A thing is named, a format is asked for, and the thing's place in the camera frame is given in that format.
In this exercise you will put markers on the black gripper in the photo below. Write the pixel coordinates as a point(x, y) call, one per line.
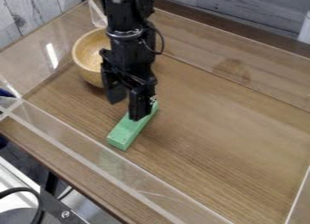
point(126, 70)

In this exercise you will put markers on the green rectangular block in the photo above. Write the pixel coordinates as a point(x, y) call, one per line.
point(127, 129)

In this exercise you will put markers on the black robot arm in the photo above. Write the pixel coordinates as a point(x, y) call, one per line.
point(129, 15)

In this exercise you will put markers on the brown wooden bowl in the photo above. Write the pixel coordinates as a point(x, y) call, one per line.
point(86, 56)

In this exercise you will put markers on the black table leg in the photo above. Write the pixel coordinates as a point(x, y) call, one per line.
point(51, 183)

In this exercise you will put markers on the clear acrylic tray enclosure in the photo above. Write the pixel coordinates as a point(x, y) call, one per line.
point(223, 155)

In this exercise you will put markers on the black metal bracket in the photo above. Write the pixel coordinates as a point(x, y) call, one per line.
point(56, 212)

